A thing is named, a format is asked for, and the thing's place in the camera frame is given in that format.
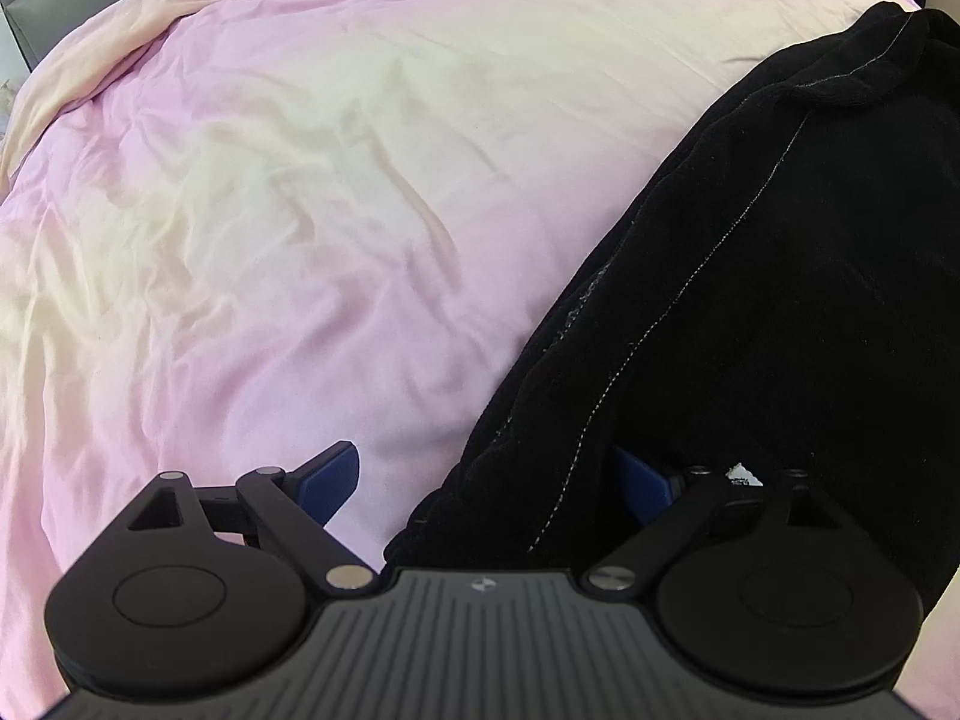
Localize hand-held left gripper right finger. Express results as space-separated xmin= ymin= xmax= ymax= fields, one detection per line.
xmin=585 ymin=446 xmax=856 ymax=598

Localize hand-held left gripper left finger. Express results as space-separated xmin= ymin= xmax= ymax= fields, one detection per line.
xmin=124 ymin=441 xmax=377 ymax=595

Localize black pants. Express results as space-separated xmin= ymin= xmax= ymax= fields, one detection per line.
xmin=382 ymin=0 xmax=960 ymax=616

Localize pink bed sheet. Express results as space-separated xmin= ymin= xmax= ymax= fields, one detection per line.
xmin=0 ymin=0 xmax=938 ymax=698

